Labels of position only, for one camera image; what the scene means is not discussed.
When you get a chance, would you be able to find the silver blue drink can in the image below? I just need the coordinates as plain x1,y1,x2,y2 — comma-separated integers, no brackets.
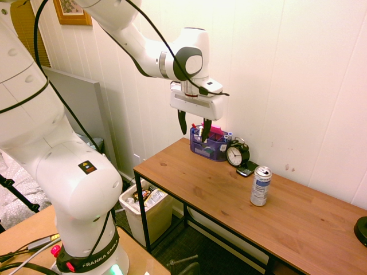
249,166,272,207

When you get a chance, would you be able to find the blue translucent desk organizer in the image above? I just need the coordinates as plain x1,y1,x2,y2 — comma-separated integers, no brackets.
189,123,233,163

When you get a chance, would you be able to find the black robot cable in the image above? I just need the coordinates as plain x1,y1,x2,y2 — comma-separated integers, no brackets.
0,0,231,258

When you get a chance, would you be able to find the wooden framed picture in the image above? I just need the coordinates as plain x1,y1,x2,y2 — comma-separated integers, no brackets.
53,0,93,26

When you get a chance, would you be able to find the grey headboard panel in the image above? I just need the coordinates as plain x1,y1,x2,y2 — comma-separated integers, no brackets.
42,66,118,170

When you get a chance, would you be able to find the pink sticky note pad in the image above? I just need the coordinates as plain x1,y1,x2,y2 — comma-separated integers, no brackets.
201,123,225,139

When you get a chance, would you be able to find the white trash bin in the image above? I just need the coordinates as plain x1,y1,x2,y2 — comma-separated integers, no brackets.
118,179,174,248

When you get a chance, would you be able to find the black camera stand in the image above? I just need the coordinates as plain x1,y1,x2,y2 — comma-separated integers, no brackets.
0,174,41,213

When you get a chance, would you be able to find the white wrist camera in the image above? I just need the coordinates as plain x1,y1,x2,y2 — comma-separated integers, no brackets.
170,77,224,96

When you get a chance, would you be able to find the black mobile phone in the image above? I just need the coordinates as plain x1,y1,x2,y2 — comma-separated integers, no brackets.
236,160,260,178

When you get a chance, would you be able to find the wooden table with black frame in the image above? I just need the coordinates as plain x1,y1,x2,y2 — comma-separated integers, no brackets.
133,137,367,275

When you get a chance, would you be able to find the black round lamp base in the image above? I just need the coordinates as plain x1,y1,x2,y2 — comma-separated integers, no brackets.
353,216,367,248

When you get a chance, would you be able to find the black twin-bell alarm clock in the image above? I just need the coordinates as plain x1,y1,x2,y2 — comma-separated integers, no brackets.
225,137,251,167

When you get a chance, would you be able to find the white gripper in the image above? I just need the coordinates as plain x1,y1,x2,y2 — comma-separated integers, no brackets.
169,87,224,143

